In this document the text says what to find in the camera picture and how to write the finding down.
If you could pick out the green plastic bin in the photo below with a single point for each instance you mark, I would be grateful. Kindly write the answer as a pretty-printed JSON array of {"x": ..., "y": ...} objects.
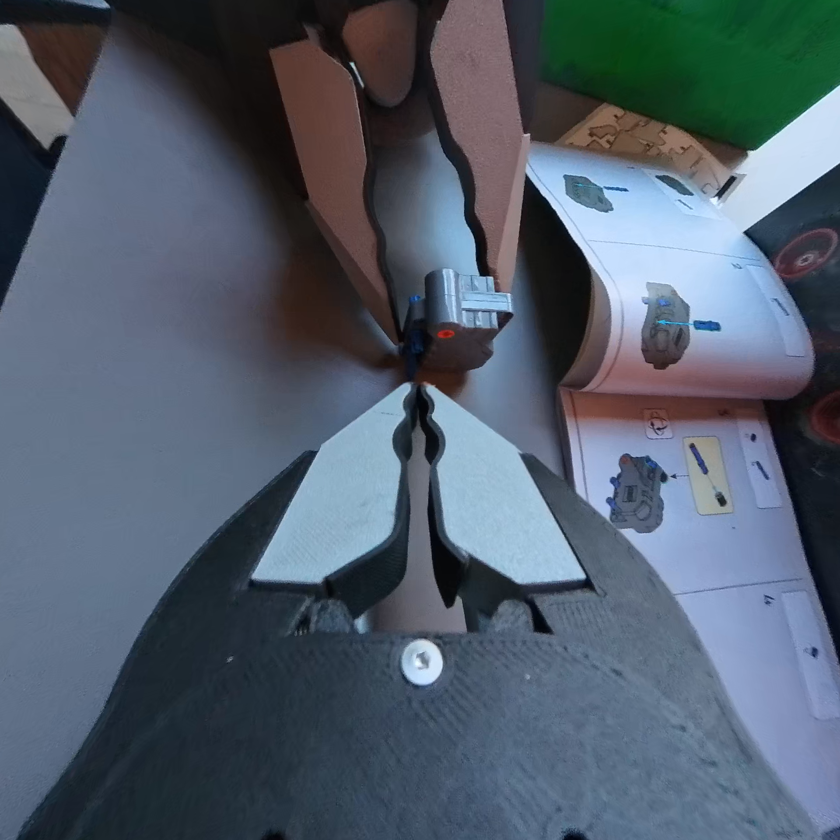
[{"x": 689, "y": 65}]

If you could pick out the dark lego set box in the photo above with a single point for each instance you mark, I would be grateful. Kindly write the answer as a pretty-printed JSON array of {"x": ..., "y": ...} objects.
[{"x": 814, "y": 472}]

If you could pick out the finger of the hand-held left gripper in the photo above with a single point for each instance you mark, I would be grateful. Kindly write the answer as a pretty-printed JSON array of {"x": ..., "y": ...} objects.
[
  {"x": 485, "y": 131},
  {"x": 328, "y": 164}
]

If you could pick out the person's dark blue clothing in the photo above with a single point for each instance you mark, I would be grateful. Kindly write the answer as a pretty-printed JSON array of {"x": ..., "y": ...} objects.
[{"x": 19, "y": 197}]

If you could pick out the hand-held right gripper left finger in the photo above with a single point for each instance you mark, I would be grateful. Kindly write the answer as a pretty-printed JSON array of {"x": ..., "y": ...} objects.
[{"x": 341, "y": 512}]

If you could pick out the white instruction booklet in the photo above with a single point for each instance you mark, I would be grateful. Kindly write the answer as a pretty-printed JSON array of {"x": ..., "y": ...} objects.
[{"x": 689, "y": 275}]

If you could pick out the grey lego motor block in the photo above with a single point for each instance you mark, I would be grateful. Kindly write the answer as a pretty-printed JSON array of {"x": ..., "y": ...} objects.
[{"x": 459, "y": 341}]

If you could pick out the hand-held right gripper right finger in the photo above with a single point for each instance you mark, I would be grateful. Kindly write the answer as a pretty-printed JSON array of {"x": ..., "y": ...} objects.
[{"x": 505, "y": 512}]

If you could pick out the person's left hand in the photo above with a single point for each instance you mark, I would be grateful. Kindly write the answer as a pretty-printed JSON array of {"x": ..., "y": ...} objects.
[{"x": 387, "y": 59}]

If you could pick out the wooden puzzle sheet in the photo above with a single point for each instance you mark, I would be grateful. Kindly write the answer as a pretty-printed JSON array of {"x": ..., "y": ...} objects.
[{"x": 630, "y": 134}]

